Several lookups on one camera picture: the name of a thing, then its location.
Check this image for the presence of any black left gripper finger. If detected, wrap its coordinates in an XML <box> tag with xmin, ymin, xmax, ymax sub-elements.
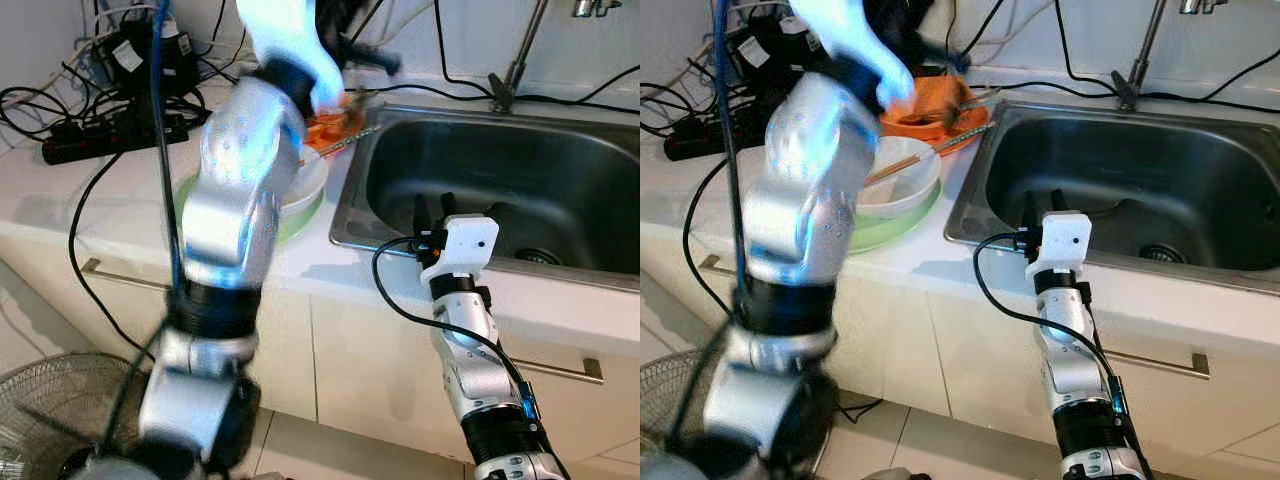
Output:
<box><xmin>345</xmin><ymin>42</ymin><xmax>403</xmax><ymax>76</ymax></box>
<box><xmin>920</xmin><ymin>40</ymin><xmax>973</xmax><ymax>73</ymax></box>

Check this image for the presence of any white bowl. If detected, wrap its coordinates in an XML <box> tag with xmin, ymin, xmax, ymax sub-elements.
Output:
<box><xmin>855</xmin><ymin>135</ymin><xmax>941</xmax><ymax>219</ymax></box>
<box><xmin>280</xmin><ymin>145</ymin><xmax>331</xmax><ymax>221</ymax></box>

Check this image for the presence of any light green plate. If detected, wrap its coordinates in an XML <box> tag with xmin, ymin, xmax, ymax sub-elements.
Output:
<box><xmin>175</xmin><ymin>170</ymin><xmax>327</xmax><ymax>247</ymax></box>
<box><xmin>845</xmin><ymin>180</ymin><xmax>943</xmax><ymax>254</ymax></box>

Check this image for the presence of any white kitchen cabinet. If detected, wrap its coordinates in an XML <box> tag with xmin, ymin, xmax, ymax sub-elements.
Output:
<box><xmin>640</xmin><ymin>235</ymin><xmax>1280</xmax><ymax>480</ymax></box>
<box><xmin>0</xmin><ymin>235</ymin><xmax>641</xmax><ymax>480</ymax></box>

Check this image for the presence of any orange bowl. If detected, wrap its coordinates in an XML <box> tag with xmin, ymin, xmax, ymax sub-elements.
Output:
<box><xmin>305</xmin><ymin>90</ymin><xmax>366</xmax><ymax>151</ymax></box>
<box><xmin>880</xmin><ymin>75</ymin><xmax>991</xmax><ymax>136</ymax></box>

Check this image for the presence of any orange plate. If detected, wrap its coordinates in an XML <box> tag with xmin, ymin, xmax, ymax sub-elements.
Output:
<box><xmin>885</xmin><ymin>115</ymin><xmax>989</xmax><ymax>157</ymax></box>
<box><xmin>305</xmin><ymin>125</ymin><xmax>373</xmax><ymax>161</ymax></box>

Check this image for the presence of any stainless steel sink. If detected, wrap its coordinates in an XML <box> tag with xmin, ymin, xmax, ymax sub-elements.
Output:
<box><xmin>945</xmin><ymin>100</ymin><xmax>1280</xmax><ymax>296</ymax></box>
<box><xmin>330</xmin><ymin>105</ymin><xmax>641</xmax><ymax>291</ymax></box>

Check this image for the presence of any black power brick with labels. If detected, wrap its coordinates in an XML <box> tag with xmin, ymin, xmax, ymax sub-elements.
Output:
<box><xmin>725</xmin><ymin>25</ymin><xmax>831</xmax><ymax>96</ymax></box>
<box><xmin>100</xmin><ymin>25</ymin><xmax>196</xmax><ymax>101</ymax></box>

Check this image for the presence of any chrome faucet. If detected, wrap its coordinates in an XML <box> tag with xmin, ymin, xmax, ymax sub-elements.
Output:
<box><xmin>1113</xmin><ymin>0</ymin><xmax>1231</xmax><ymax>111</ymax></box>
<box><xmin>488</xmin><ymin>0</ymin><xmax>621</xmax><ymax>113</ymax></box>

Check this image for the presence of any black power strip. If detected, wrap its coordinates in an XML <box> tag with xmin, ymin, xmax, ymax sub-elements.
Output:
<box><xmin>665</xmin><ymin>115</ymin><xmax>771</xmax><ymax>161</ymax></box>
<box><xmin>42</xmin><ymin>115</ymin><xmax>191</xmax><ymax>166</ymax></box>

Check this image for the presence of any grey floor fan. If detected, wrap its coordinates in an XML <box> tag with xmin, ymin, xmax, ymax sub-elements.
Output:
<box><xmin>640</xmin><ymin>350</ymin><xmax>731</xmax><ymax>480</ymax></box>
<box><xmin>0</xmin><ymin>352</ymin><xmax>151</xmax><ymax>480</ymax></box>

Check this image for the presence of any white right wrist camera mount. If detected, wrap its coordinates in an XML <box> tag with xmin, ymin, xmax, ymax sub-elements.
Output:
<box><xmin>420</xmin><ymin>213</ymin><xmax>499</xmax><ymax>286</ymax></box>
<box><xmin>1025</xmin><ymin>212</ymin><xmax>1093</xmax><ymax>279</ymax></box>

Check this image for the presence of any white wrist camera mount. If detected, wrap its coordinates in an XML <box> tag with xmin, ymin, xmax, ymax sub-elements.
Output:
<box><xmin>1025</xmin><ymin>212</ymin><xmax>1093</xmax><ymax>279</ymax></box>
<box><xmin>790</xmin><ymin>0</ymin><xmax>916</xmax><ymax>106</ymax></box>
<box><xmin>420</xmin><ymin>213</ymin><xmax>499</xmax><ymax>286</ymax></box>
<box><xmin>235</xmin><ymin>0</ymin><xmax>348</xmax><ymax>109</ymax></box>

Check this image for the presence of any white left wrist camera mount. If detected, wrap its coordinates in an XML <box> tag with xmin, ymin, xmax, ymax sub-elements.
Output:
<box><xmin>235</xmin><ymin>0</ymin><xmax>348</xmax><ymax>109</ymax></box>
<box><xmin>790</xmin><ymin>0</ymin><xmax>916</xmax><ymax>106</ymax></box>

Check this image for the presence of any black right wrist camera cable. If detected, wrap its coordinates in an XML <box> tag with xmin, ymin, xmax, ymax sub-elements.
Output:
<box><xmin>973</xmin><ymin>232</ymin><xmax>1116</xmax><ymax>396</ymax></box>
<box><xmin>372</xmin><ymin>237</ymin><xmax>531</xmax><ymax>401</ymax></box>

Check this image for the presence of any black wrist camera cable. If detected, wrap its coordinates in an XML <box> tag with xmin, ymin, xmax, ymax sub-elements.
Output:
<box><xmin>372</xmin><ymin>237</ymin><xmax>531</xmax><ymax>401</ymax></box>
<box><xmin>150</xmin><ymin>0</ymin><xmax>188</xmax><ymax>291</ymax></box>
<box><xmin>973</xmin><ymin>232</ymin><xmax>1116</xmax><ymax>396</ymax></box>
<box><xmin>712</xmin><ymin>0</ymin><xmax>751</xmax><ymax>291</ymax></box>

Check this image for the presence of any metal drawer handle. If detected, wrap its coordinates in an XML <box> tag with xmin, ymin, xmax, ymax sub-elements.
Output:
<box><xmin>82</xmin><ymin>258</ymin><xmax>181</xmax><ymax>293</ymax></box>
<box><xmin>700</xmin><ymin>255</ymin><xmax>746</xmax><ymax>283</ymax></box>
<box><xmin>1105</xmin><ymin>350</ymin><xmax>1211</xmax><ymax>379</ymax></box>
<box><xmin>500</xmin><ymin>355</ymin><xmax>604</xmax><ymax>386</ymax></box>

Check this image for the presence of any black left wrist camera cable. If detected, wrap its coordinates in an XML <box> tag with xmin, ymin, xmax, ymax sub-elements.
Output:
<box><xmin>712</xmin><ymin>0</ymin><xmax>751</xmax><ymax>291</ymax></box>
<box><xmin>150</xmin><ymin>0</ymin><xmax>188</xmax><ymax>291</ymax></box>

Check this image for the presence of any black power strip cable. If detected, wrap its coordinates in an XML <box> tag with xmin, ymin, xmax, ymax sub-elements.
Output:
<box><xmin>683</xmin><ymin>155</ymin><xmax>751</xmax><ymax>331</ymax></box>
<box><xmin>68</xmin><ymin>150</ymin><xmax>166</xmax><ymax>361</ymax></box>

